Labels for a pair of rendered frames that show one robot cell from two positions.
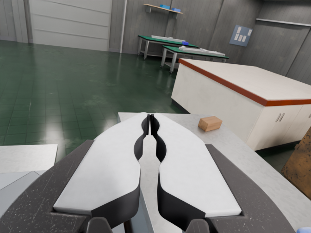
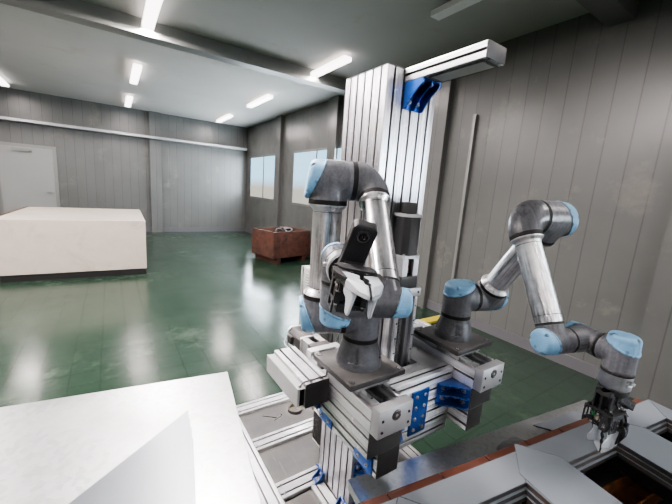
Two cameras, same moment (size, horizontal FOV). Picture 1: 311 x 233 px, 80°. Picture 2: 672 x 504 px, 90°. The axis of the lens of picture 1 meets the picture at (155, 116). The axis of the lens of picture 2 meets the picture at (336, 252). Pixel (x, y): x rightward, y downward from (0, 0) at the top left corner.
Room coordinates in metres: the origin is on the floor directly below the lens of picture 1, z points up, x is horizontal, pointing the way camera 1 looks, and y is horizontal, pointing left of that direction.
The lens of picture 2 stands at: (0.58, -0.06, 1.59)
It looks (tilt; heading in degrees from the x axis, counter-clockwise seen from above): 10 degrees down; 178
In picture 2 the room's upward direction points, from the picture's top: 4 degrees clockwise
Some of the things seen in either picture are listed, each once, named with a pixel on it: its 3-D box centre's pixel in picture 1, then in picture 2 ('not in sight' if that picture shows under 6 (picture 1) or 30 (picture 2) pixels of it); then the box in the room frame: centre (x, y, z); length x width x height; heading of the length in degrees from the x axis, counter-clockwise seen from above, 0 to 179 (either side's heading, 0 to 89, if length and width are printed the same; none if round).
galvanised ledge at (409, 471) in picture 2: not in sight; (511, 452); (-0.52, 0.69, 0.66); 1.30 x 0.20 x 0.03; 114
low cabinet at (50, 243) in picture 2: not in sight; (82, 238); (-5.42, -4.41, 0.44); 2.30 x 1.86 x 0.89; 31
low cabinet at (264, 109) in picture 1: (249, 100); not in sight; (3.57, -1.72, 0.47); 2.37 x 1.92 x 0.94; 122
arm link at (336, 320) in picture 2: not in sight; (342, 302); (-0.18, -0.02, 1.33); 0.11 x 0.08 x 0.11; 97
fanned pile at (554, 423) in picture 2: not in sight; (577, 427); (-0.63, 1.02, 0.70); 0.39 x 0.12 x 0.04; 114
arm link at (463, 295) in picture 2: not in sight; (459, 296); (-0.72, 0.49, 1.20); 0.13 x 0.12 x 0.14; 106
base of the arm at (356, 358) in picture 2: not in sight; (359, 347); (-0.46, 0.07, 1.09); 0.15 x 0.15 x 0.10
